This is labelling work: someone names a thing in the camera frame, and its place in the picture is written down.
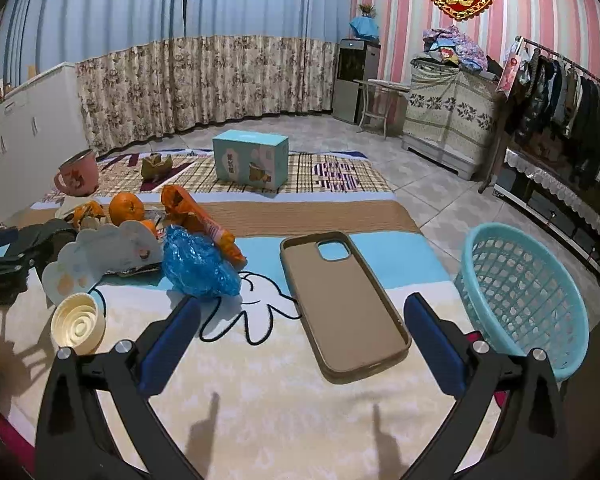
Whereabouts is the blue bag on dispenser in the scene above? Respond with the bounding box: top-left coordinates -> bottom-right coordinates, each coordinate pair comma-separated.
349,15 -> 379,42

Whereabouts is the pink mug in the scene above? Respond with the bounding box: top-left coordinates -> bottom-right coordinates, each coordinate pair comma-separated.
54,150 -> 99,197

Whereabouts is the small brown figurine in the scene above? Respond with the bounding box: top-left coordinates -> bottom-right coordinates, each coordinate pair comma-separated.
140,153 -> 173,181

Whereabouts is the orange snack wrapper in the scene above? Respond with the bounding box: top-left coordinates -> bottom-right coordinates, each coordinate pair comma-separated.
160,184 -> 247,271

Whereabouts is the low lace-covered tv stand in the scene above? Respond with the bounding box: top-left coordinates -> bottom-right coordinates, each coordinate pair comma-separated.
493,148 -> 600,279

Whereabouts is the cream round lid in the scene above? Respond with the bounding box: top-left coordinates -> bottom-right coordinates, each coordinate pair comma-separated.
50,292 -> 106,356

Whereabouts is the grey water dispenser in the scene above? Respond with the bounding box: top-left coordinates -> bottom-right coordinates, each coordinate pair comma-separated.
332,39 -> 380,124

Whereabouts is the cloth-covered cabinet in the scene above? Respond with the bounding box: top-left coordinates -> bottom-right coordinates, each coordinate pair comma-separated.
402,55 -> 498,180

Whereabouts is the blue plastic bag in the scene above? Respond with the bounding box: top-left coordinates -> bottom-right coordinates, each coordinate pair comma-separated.
161,224 -> 240,300

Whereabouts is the small metal folding table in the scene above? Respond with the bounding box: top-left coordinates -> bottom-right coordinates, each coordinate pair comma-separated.
354,79 -> 411,140

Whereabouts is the clothes rack with garments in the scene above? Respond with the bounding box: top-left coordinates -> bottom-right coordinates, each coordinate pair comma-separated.
478,36 -> 600,193

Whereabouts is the teal plastic mesh basket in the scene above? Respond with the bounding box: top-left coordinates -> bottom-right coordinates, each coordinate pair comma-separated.
454,222 -> 590,384

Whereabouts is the whole orange fruit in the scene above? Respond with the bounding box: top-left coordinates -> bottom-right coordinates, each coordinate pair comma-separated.
109,192 -> 145,226

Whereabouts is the teal cardboard box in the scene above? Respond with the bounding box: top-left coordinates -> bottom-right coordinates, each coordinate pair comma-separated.
212,130 -> 289,191

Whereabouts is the white cloud-shaped card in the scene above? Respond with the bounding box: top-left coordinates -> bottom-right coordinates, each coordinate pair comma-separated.
41,220 -> 163,304

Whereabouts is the white cabinet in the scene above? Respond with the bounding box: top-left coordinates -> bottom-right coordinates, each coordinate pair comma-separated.
0,63 -> 88,223

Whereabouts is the pile of folded clothes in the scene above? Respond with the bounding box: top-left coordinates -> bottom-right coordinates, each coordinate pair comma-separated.
422,25 -> 489,72

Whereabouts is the brown phone case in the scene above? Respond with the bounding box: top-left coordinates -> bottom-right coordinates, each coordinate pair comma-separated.
280,232 -> 411,384

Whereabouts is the patterned table blanket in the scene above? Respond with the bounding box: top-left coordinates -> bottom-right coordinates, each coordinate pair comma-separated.
0,151 -> 471,479

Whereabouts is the blue floral curtain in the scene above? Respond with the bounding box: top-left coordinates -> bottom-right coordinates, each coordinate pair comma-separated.
0,0 -> 351,154

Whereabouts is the orange peel piece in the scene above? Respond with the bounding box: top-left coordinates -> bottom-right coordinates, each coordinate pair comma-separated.
72,200 -> 107,231

